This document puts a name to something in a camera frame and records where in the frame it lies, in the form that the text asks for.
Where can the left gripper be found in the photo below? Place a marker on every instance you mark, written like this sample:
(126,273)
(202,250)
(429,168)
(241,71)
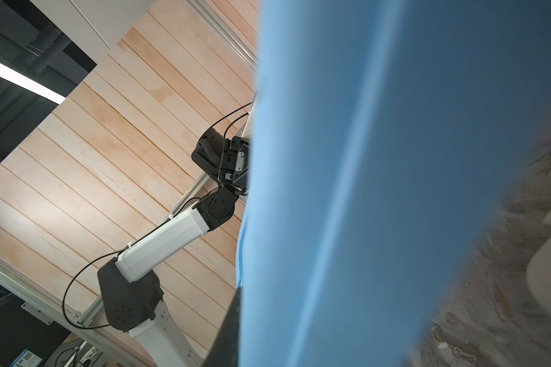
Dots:
(226,161)

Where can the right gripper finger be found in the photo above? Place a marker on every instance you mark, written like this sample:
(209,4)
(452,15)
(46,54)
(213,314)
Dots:
(226,347)

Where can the blue plastic bin lid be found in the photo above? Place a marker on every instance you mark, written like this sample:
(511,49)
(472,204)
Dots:
(385,135)

